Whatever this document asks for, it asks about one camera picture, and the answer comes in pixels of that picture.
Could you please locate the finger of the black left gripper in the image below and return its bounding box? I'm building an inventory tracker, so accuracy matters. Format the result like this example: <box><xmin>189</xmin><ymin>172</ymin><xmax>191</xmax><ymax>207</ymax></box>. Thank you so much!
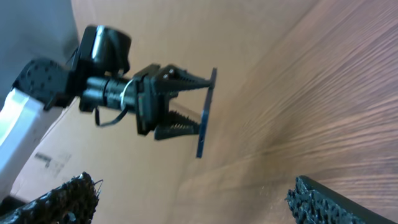
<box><xmin>154</xmin><ymin>65</ymin><xmax>215</xmax><ymax>93</ymax></box>
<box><xmin>154</xmin><ymin>111</ymin><xmax>200</xmax><ymax>140</ymax></box>

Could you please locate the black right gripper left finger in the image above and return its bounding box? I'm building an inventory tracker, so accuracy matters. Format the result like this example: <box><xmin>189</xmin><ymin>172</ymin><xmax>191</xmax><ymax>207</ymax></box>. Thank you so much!
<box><xmin>1</xmin><ymin>172</ymin><xmax>100</xmax><ymax>224</ymax></box>

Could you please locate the blue Galaxy smartphone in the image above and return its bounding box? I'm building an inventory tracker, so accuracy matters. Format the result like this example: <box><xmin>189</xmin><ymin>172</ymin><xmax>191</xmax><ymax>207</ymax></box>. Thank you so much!
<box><xmin>196</xmin><ymin>68</ymin><xmax>217</xmax><ymax>159</ymax></box>

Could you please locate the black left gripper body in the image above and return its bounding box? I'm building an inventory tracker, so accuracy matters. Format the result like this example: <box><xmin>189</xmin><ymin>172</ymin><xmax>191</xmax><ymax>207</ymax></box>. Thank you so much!
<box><xmin>132</xmin><ymin>64</ymin><xmax>165</xmax><ymax>136</ymax></box>

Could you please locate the brown cardboard backdrop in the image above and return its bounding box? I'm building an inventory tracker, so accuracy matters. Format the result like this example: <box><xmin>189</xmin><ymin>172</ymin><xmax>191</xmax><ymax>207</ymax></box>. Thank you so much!
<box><xmin>16</xmin><ymin>0</ymin><xmax>314</xmax><ymax>223</ymax></box>

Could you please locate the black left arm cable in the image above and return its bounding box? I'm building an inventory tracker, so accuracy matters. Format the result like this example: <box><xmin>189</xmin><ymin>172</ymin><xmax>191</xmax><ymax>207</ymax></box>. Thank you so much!
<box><xmin>95</xmin><ymin>105</ymin><xmax>130</xmax><ymax>128</ymax></box>

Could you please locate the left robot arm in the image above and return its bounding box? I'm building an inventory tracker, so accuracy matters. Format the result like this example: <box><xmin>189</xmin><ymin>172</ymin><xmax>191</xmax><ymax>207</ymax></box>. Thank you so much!
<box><xmin>1</xmin><ymin>26</ymin><xmax>217</xmax><ymax>198</ymax></box>

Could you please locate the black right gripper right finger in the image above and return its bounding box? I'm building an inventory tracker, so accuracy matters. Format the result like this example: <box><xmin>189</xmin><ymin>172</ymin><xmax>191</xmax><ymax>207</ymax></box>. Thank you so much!
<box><xmin>285</xmin><ymin>175</ymin><xmax>395</xmax><ymax>224</ymax></box>

